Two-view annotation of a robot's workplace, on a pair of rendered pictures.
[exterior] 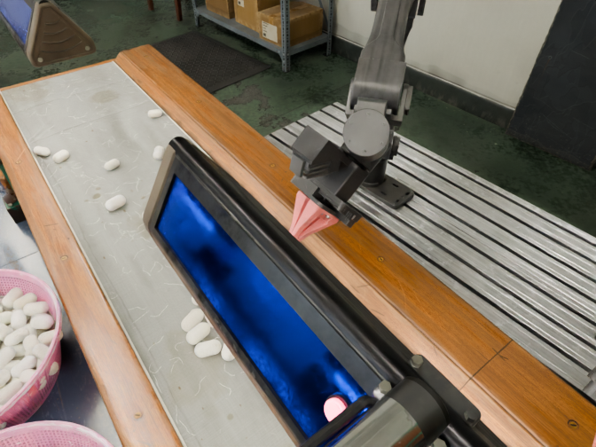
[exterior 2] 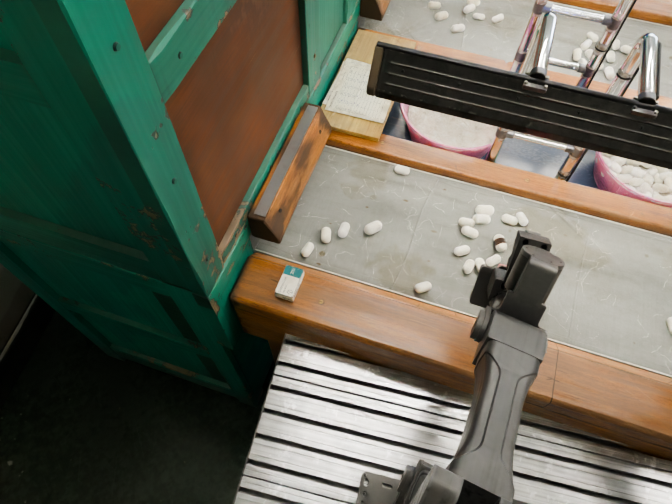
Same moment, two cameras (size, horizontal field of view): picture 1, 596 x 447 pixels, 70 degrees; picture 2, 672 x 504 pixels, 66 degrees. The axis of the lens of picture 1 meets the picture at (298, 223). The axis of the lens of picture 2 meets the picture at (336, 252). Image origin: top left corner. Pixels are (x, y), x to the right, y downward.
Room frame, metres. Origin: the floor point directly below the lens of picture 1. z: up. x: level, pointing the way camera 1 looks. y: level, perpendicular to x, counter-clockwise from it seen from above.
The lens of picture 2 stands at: (0.26, -0.71, 1.63)
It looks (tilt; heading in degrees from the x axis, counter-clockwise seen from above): 60 degrees down; 145
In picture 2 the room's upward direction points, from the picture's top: 1 degrees clockwise
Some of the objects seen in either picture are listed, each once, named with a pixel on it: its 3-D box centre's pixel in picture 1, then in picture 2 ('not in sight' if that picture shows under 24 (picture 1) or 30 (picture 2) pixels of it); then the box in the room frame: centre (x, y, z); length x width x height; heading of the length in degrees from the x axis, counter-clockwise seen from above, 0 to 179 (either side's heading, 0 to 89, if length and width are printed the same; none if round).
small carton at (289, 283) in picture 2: not in sight; (289, 283); (-0.13, -0.54, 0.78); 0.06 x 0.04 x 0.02; 127
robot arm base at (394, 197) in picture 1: (372, 167); not in sight; (0.74, -0.16, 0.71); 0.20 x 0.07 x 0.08; 42
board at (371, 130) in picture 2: not in sight; (367, 81); (-0.47, -0.11, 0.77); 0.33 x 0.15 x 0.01; 127
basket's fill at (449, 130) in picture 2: not in sight; (453, 122); (-0.30, 0.02, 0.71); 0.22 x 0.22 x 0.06
